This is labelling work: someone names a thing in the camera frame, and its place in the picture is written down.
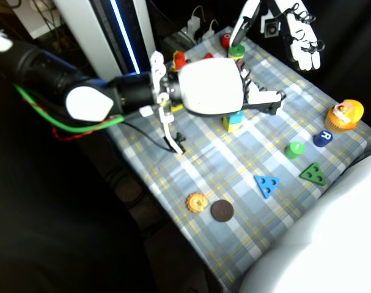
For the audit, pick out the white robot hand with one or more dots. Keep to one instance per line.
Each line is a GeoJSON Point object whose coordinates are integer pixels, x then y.
{"type": "Point", "coordinates": [304, 45]}
{"type": "Point", "coordinates": [212, 85]}

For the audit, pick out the red three-hole triangle block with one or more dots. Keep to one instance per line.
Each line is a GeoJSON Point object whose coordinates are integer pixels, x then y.
{"type": "Point", "coordinates": [208, 56]}

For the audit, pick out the strawberry toy cupcake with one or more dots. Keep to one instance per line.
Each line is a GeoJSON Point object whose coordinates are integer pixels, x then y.
{"type": "Point", "coordinates": [179, 59]}

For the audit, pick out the yellow three-hole triangle block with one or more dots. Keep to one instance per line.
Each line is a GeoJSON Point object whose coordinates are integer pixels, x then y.
{"type": "Point", "coordinates": [176, 107]}

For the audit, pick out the yellow wooden cube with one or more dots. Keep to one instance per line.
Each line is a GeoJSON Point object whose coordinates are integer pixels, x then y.
{"type": "Point", "coordinates": [231, 126]}

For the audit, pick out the red cylinder block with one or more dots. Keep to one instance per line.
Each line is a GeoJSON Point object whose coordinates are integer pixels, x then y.
{"type": "Point", "coordinates": [225, 41]}

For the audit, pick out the white charger plug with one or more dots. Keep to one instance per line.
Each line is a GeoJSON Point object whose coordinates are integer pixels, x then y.
{"type": "Point", "coordinates": [193, 23]}
{"type": "Point", "coordinates": [210, 30]}

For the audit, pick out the white power strip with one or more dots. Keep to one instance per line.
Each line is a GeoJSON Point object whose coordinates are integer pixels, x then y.
{"type": "Point", "coordinates": [186, 33]}

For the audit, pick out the blue plaid tablecloth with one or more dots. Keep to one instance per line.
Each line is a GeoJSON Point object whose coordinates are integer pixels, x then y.
{"type": "Point", "coordinates": [234, 158]}

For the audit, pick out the orange toy cupcake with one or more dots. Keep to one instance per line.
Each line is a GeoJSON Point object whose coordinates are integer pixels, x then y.
{"type": "Point", "coordinates": [344, 117]}

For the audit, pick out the navy letter R cylinder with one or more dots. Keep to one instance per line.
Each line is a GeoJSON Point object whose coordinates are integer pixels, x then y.
{"type": "Point", "coordinates": [322, 138]}

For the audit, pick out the green cylinder with dash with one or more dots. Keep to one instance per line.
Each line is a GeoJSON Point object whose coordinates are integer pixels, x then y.
{"type": "Point", "coordinates": [294, 150]}

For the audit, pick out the blue three-hole triangle block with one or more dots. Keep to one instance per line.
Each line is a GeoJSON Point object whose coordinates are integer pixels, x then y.
{"type": "Point", "coordinates": [266, 186]}

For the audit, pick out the yellow round toy biscuit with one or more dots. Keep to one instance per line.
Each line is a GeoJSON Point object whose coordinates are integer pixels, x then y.
{"type": "Point", "coordinates": [197, 203]}

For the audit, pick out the brown sandwich cookie toy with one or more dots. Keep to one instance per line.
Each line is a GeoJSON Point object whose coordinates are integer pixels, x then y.
{"type": "Point", "coordinates": [222, 211]}

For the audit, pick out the green three-hole triangle block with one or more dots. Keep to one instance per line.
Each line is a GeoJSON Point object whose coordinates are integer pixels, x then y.
{"type": "Point", "coordinates": [313, 175]}

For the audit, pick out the white pillar with blue light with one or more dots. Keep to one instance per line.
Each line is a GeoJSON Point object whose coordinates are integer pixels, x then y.
{"type": "Point", "coordinates": [90, 36]}

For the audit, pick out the white cabinet box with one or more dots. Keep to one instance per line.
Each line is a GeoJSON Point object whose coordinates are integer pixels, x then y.
{"type": "Point", "coordinates": [35, 24]}

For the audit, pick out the white robot body shell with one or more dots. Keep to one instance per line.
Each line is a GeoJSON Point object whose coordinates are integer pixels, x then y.
{"type": "Point", "coordinates": [325, 244]}

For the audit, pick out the black wrist camera white bracket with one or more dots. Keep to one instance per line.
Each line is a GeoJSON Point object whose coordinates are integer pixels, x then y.
{"type": "Point", "coordinates": [271, 28]}

